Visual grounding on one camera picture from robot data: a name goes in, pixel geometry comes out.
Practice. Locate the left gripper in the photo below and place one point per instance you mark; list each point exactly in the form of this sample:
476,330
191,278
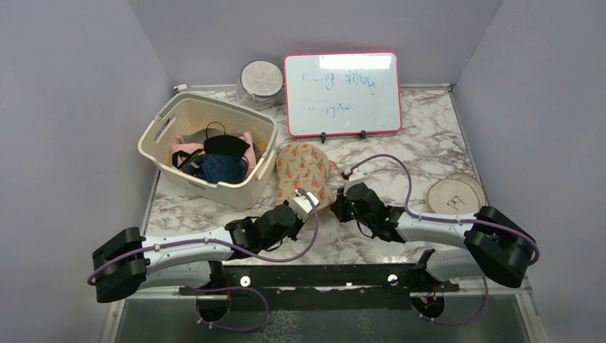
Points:
299,225

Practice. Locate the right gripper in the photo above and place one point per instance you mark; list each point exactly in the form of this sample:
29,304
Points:
339,205

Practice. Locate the floral mesh laundry bag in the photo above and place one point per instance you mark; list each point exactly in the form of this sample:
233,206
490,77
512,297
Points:
304,166

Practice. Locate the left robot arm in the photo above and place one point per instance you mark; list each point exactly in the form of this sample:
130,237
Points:
126,262

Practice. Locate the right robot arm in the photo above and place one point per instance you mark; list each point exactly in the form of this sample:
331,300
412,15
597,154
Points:
483,244

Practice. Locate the black bra in basket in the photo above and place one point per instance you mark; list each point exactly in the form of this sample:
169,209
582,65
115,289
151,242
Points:
224,144

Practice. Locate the cream plastic laundry basket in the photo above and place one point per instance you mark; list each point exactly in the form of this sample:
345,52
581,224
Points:
188,114

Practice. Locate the blue lace garment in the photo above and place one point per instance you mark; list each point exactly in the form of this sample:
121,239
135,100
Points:
215,168

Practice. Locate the round white disc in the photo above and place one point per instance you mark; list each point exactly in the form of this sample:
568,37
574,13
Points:
458,193

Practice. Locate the pink framed whiteboard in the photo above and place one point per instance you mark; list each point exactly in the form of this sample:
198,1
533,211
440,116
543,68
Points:
342,93

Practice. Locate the pink garment in basket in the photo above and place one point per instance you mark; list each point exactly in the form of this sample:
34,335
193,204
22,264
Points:
181,152

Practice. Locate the white round mesh container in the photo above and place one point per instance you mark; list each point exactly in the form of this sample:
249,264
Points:
259,85

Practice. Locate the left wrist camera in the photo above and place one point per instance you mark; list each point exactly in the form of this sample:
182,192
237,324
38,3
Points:
304,204

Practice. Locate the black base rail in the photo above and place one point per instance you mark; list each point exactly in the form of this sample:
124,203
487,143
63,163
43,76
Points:
219,293

